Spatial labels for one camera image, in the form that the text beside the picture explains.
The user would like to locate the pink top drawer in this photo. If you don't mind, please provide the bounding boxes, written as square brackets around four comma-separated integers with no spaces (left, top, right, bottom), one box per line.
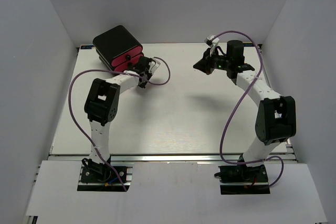
[111,46,142,67]

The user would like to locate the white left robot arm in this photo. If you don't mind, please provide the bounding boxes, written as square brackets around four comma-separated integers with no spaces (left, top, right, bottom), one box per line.
[84,56,160,165]

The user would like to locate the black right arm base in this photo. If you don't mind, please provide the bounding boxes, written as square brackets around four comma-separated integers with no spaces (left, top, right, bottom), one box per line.
[214,162,270,195]

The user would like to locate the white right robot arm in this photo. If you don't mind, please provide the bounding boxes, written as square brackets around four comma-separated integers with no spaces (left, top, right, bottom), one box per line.
[193,39,297,167]

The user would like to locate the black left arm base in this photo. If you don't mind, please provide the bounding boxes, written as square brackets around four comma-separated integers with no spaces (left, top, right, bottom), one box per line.
[77,158,133,192]

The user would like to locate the black drawer cabinet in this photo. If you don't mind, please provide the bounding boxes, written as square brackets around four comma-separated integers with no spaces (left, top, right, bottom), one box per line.
[92,25,143,71]

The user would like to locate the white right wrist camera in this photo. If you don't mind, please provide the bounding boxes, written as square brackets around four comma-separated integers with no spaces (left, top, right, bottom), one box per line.
[204,35,219,55]

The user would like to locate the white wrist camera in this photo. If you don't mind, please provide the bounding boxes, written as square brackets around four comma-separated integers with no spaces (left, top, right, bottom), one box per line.
[204,35,219,55]
[148,57,161,74]

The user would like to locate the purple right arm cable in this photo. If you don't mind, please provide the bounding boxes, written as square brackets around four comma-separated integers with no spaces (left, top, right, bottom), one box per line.
[209,30,285,188]

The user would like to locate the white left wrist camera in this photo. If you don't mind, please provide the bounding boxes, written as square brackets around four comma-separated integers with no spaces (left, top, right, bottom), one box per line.
[148,57,161,74]

